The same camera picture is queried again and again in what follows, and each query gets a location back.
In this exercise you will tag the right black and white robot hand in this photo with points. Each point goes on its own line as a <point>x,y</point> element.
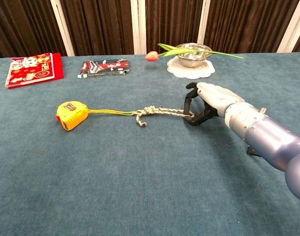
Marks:
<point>214,94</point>

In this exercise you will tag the yellow tape measure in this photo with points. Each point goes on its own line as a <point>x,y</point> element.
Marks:
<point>71,115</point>

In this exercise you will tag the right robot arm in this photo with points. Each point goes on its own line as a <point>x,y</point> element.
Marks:
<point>268,137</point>

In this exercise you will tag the white scalloped coaster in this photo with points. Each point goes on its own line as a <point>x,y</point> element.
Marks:
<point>189,72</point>

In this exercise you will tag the stainless steel bowl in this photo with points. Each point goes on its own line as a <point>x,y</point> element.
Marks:
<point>193,59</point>

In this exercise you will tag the red tulip with green stem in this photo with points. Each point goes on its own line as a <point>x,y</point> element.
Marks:
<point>152,56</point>

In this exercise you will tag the blue felt table mat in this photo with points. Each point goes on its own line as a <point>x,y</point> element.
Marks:
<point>115,172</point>

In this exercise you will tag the dark brown curtain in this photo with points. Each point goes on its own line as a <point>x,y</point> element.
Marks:
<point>103,24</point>

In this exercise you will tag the red spiral notebook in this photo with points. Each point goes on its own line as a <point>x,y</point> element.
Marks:
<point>32,70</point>

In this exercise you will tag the white metal frame post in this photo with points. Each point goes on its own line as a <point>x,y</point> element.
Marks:
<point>292,27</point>
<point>203,22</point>
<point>138,27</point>
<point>62,27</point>

